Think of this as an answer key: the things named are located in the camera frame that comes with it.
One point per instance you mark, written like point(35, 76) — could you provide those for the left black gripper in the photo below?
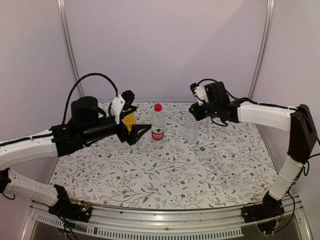
point(124, 136)

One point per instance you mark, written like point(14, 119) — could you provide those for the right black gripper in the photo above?
point(197, 114)

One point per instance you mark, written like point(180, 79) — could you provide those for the clear plastic bottle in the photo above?
point(190, 129)

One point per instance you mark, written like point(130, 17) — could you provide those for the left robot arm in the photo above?
point(88, 124)

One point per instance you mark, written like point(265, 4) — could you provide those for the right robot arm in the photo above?
point(215, 102)

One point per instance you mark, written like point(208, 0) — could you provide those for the yellow juice bottle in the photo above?
point(129, 120)

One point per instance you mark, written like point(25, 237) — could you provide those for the red cap water bottle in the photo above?
point(157, 121)

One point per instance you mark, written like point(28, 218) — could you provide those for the floral table mat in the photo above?
point(234, 169)

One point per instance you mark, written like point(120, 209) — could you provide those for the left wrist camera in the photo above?
point(116, 108)

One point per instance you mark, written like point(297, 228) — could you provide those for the aluminium front rail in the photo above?
point(118, 223)

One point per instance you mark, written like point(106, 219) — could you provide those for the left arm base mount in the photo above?
point(65, 209)

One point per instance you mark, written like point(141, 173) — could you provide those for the right metal frame post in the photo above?
point(269, 13)

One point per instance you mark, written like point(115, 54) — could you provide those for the metal frame post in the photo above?
point(61, 6)
point(269, 13)

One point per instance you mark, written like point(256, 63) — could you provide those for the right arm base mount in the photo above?
point(268, 215)

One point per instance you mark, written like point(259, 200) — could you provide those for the left metal frame post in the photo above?
point(61, 6)

